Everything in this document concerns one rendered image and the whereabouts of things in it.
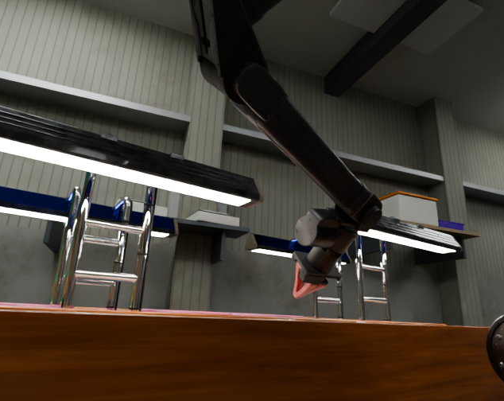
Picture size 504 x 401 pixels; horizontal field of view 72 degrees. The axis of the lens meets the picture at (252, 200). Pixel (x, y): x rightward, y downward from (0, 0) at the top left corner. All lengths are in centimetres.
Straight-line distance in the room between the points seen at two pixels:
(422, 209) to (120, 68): 310
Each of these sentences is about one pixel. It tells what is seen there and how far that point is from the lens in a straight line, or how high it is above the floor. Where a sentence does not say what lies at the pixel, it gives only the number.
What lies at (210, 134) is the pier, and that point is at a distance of 318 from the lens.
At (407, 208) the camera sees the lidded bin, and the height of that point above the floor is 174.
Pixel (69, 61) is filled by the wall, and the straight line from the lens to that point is 368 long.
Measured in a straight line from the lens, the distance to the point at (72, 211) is 115.
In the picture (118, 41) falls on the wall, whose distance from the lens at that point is 384.
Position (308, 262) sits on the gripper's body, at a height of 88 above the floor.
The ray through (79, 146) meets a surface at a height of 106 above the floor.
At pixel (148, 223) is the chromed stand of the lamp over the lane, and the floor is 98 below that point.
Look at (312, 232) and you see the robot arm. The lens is 64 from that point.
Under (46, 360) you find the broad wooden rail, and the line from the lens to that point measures 40.
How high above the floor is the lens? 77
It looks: 18 degrees up
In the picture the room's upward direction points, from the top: 3 degrees clockwise
